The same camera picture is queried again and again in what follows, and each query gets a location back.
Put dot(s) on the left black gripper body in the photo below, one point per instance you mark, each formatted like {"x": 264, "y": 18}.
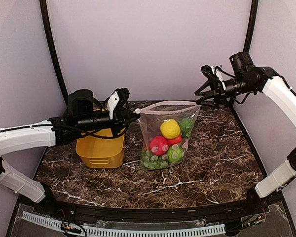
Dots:
{"x": 118, "y": 120}

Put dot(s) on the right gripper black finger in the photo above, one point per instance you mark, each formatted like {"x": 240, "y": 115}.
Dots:
{"x": 205, "y": 90}
{"x": 206, "y": 99}

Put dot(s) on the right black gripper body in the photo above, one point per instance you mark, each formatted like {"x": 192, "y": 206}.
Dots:
{"x": 221, "y": 93}

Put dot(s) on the orange carrot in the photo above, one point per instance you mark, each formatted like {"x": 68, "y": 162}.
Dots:
{"x": 186, "y": 126}

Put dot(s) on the clear zip top bag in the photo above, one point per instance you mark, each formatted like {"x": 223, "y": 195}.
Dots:
{"x": 154, "y": 115}

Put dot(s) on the red apple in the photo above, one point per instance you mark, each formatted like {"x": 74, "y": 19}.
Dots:
{"x": 159, "y": 145}

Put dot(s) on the yellow lemon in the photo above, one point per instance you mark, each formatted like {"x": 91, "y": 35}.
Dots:
{"x": 170, "y": 129}

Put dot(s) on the yellow plastic basket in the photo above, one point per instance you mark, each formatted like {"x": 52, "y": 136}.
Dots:
{"x": 101, "y": 153}

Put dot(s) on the green grapes bunch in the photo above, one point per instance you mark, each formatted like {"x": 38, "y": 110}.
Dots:
{"x": 151, "y": 161}

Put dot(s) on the green cabbage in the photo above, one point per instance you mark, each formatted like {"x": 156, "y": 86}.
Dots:
{"x": 175, "y": 153}

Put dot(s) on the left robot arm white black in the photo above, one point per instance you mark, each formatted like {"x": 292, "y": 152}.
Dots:
{"x": 83, "y": 116}

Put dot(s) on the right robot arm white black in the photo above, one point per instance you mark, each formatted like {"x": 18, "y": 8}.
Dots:
{"x": 247, "y": 79}

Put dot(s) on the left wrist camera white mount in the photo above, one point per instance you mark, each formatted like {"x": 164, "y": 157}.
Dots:
{"x": 117, "y": 100}

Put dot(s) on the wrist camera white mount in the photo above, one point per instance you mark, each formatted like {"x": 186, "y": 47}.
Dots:
{"x": 210, "y": 74}
{"x": 117, "y": 100}

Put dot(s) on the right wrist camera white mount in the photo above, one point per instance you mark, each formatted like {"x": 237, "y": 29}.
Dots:
{"x": 210, "y": 74}

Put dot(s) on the right black frame post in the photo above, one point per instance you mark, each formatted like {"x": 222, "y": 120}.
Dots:
{"x": 246, "y": 11}

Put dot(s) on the black frame post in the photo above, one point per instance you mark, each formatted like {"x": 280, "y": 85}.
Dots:
{"x": 246, "y": 11}
{"x": 52, "y": 48}

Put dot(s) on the black front rail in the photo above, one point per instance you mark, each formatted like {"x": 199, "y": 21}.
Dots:
{"x": 224, "y": 213}

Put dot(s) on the white slotted cable duct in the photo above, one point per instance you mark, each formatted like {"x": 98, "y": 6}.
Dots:
{"x": 126, "y": 229}

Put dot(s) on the left black frame post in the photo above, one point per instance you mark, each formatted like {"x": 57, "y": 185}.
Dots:
{"x": 52, "y": 48}

